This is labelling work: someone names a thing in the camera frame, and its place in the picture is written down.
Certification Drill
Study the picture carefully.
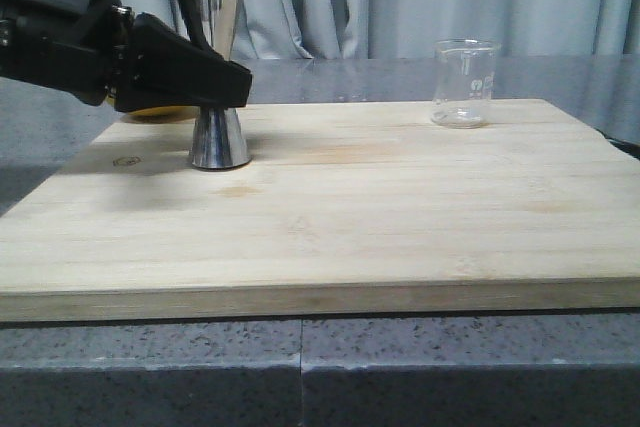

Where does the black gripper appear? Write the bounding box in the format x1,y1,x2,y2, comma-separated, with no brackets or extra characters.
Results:
1,0,252,112

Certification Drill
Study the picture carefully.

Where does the steel double jigger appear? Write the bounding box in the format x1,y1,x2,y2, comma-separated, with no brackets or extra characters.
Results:
173,0,251,171

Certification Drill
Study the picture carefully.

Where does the clear glass beaker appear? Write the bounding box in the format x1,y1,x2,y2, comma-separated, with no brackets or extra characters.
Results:
431,39,501,129

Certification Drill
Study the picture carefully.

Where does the yellow lemon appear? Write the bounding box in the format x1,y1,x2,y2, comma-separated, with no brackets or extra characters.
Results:
122,106,197,123

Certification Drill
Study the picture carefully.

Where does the wooden cutting board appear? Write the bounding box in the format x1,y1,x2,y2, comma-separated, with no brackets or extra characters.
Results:
1,99,639,322

